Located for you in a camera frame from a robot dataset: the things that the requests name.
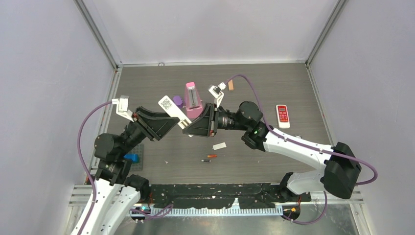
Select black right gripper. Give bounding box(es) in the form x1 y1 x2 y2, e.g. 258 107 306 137
184 103 249 138

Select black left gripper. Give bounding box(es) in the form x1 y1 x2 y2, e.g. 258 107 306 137
119 105 180 156

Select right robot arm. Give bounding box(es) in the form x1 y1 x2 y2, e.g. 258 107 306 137
183 101 362 201

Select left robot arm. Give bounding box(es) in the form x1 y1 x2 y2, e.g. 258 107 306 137
71 103 180 235

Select pink metronome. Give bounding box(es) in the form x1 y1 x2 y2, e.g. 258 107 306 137
184 82 204 119

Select grey building baseplate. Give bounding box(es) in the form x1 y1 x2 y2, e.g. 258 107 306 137
125 143 144 171

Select purple round object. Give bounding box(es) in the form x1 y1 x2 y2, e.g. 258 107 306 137
173 95 184 108

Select small wooden block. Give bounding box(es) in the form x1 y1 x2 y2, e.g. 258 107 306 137
228 80 234 91

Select blue brick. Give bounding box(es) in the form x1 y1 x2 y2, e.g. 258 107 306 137
124 153 139 164

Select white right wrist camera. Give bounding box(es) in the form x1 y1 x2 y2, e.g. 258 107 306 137
208 82 227 107

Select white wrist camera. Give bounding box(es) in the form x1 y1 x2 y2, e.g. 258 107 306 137
208 82 227 107
113 95 133 121

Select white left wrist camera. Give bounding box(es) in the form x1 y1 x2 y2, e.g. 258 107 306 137
113 95 133 121

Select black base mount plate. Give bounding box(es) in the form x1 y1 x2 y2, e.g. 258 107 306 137
139 183 311 209

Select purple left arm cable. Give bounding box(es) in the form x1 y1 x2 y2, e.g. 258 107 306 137
76 99 174 235

